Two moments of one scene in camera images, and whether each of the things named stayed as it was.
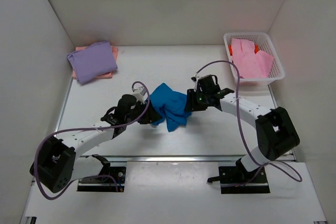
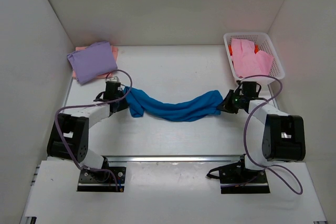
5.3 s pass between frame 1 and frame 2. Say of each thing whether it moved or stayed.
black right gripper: moved
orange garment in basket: stayed
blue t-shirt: moved
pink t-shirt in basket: stayed
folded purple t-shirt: stayed
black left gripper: moved
